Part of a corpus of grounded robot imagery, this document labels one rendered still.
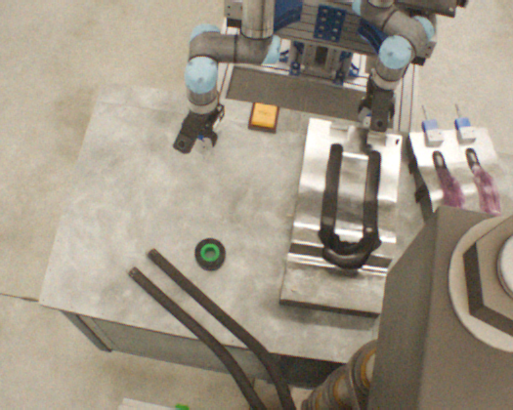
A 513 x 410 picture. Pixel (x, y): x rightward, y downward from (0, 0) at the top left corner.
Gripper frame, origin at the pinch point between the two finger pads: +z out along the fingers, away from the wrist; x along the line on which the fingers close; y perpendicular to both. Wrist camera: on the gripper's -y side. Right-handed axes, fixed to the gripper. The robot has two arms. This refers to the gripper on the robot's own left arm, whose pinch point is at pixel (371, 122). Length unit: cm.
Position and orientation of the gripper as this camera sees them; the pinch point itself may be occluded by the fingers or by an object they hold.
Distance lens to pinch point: 193.2
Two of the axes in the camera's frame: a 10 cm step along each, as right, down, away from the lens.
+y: 1.3, -9.1, 3.9
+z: -0.4, 3.9, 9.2
